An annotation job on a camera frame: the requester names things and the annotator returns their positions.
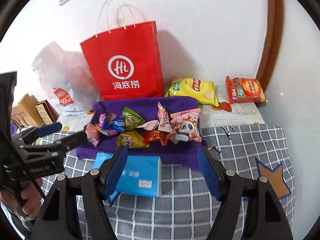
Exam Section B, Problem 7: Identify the brown framed box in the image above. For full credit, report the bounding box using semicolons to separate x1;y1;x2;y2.
35;100;58;125

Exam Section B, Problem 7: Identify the brown wooden door frame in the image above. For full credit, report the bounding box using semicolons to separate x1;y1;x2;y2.
256;0;284;91

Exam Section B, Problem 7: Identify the green snack packet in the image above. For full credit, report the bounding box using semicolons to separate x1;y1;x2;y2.
122;107;145;132

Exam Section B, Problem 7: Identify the red paper shopping bag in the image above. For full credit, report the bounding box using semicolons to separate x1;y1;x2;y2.
80;21;164;100

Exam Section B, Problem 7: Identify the white red candy packet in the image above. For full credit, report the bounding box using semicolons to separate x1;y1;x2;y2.
157;102;172;133

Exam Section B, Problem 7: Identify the purple towel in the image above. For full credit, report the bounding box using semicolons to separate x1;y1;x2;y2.
75;96;208;172

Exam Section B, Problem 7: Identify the pink and yellow snack packet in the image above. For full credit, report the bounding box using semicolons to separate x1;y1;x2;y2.
96;114;118;137

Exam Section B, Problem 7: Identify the left hand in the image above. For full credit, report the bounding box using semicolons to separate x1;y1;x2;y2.
1;183;42;219

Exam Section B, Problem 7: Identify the panda print snack packet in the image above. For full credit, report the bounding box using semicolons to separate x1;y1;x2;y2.
167;108;202;144

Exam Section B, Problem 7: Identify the white plastic Miniso bag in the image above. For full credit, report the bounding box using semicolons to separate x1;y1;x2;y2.
31;42;101;115

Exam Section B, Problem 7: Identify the yellow chips bag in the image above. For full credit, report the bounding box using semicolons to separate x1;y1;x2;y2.
164;77;219;107

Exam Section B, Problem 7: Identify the red gold snack packet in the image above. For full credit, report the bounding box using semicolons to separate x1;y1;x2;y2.
144;129;169;146

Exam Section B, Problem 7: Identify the blue tissue pack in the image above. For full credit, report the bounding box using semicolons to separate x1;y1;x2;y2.
109;155;162;202

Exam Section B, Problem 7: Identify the red chips bag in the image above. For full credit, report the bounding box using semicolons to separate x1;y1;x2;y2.
225;76;268;104

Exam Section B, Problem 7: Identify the blue cookie packet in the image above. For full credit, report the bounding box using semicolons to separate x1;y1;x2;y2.
106;116;125;132

